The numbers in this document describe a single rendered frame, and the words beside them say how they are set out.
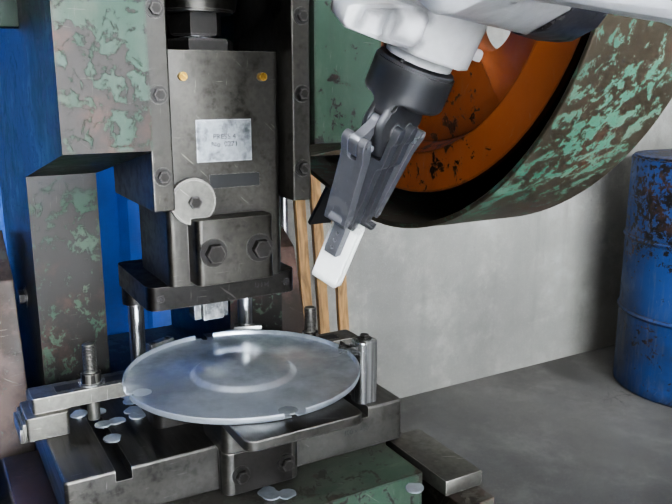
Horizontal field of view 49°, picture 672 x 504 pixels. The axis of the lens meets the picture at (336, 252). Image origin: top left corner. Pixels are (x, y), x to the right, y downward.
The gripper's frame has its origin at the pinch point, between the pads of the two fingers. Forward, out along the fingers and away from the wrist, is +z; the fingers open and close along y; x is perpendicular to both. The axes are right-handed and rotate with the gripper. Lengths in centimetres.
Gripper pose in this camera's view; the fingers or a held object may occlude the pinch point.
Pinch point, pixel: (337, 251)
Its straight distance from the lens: 74.1
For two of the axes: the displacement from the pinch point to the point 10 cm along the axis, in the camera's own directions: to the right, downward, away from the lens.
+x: -7.8, -5.1, 3.6
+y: 5.2, -2.0, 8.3
